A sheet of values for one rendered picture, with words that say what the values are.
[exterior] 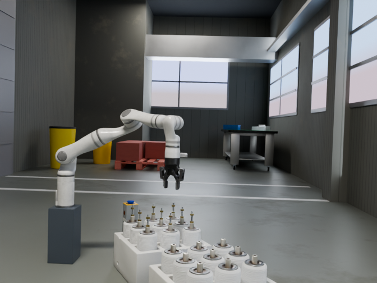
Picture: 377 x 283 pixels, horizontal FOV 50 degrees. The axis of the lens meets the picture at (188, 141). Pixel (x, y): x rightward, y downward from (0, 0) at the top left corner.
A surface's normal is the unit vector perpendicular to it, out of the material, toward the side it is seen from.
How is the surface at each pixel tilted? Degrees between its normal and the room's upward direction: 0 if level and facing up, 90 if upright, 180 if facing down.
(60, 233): 90
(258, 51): 90
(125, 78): 90
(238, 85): 90
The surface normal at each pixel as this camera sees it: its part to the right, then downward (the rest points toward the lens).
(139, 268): 0.44, 0.04
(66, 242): -0.04, 0.04
